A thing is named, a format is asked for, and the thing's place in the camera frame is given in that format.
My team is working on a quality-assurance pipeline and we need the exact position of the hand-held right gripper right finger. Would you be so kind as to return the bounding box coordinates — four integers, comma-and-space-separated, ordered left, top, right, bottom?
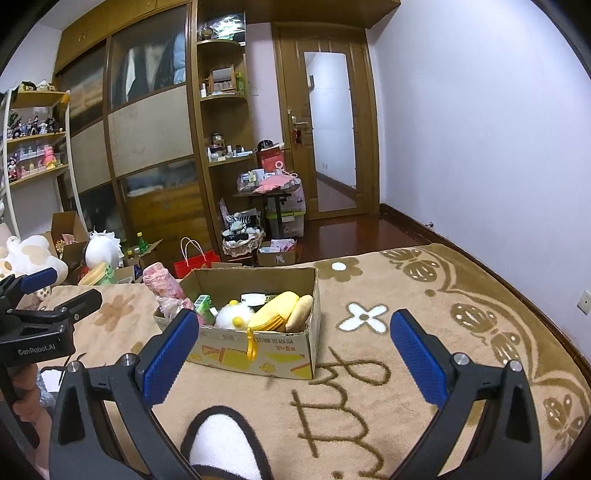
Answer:
389, 308, 543, 480

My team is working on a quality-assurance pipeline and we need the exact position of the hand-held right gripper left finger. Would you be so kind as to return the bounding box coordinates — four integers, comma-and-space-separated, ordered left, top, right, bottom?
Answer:
48, 308, 204, 480

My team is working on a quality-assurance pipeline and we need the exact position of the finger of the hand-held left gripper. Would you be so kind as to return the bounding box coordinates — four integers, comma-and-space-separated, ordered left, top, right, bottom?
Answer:
0, 267, 59, 301
11, 288, 103, 325

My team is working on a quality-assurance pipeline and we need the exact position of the green tissue packet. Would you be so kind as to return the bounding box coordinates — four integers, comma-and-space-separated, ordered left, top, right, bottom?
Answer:
193, 295, 217, 326

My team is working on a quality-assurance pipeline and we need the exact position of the cardboard box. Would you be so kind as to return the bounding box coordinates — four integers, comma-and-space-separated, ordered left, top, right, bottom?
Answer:
153, 267, 322, 381

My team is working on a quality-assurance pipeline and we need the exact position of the person's left hand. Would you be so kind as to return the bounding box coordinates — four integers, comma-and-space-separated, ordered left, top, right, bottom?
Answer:
10, 364, 47, 422

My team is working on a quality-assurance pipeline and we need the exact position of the white spotted cow plush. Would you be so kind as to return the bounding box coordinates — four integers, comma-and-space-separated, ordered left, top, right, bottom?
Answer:
0, 234, 69, 296

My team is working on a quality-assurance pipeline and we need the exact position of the green frog toy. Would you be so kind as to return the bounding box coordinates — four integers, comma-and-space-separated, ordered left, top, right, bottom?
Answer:
78, 262, 118, 286

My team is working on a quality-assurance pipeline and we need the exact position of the open brown carton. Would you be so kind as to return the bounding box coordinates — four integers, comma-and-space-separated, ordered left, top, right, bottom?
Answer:
44, 211, 93, 282

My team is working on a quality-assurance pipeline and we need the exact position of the white spiky plush head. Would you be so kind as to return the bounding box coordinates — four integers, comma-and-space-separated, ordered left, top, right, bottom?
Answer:
84, 231, 125, 272

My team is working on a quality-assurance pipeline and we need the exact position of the brown flower printed blanket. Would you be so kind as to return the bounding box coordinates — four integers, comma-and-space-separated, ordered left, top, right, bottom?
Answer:
34, 244, 589, 480

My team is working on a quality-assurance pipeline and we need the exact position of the white duck plush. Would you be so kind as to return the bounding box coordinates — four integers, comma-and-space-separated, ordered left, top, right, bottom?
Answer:
215, 299, 254, 329

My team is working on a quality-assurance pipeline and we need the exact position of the pink plastic bag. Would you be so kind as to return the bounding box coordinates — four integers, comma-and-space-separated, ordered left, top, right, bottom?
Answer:
142, 262, 199, 324

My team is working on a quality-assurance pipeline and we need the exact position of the red gift bag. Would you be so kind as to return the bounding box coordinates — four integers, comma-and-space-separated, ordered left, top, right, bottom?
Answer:
173, 237, 222, 278

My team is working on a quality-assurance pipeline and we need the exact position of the yellow plush pouch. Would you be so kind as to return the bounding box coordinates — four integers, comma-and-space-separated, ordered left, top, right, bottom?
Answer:
247, 291, 301, 361

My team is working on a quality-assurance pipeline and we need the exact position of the tan bread plush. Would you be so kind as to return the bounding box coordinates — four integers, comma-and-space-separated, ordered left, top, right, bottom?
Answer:
285, 295, 315, 333

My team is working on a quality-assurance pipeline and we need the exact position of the figure display shelf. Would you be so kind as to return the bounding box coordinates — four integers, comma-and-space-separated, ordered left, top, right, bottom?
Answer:
0, 80, 88, 241

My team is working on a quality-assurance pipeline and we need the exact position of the basket of striped plush toys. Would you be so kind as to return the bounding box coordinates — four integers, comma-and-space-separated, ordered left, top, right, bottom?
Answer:
221, 209, 266, 259

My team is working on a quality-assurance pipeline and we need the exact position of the small box of pink items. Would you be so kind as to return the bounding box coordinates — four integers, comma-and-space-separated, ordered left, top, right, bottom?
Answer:
257, 238, 298, 267

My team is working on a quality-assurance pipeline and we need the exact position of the wooden wardrobe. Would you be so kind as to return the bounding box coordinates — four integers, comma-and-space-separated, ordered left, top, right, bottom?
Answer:
53, 0, 218, 268

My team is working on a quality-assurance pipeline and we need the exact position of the white storage box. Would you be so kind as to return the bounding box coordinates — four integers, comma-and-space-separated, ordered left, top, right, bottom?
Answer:
265, 182, 308, 240

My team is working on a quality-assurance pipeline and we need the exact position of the small cluttered table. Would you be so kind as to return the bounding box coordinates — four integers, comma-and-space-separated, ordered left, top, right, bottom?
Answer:
233, 168, 305, 241

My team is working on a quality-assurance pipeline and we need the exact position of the pink cloth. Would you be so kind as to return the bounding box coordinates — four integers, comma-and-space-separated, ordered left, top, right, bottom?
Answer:
253, 174, 301, 195

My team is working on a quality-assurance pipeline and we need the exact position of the red box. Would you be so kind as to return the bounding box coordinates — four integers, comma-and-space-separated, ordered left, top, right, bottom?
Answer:
257, 147, 284, 174

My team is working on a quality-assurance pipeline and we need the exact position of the wooden door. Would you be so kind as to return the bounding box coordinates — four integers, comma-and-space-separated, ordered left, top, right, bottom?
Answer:
272, 23, 380, 221

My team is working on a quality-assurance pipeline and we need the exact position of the wooden corner shelf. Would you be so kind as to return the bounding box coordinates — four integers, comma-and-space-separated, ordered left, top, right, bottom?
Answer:
196, 11, 259, 167

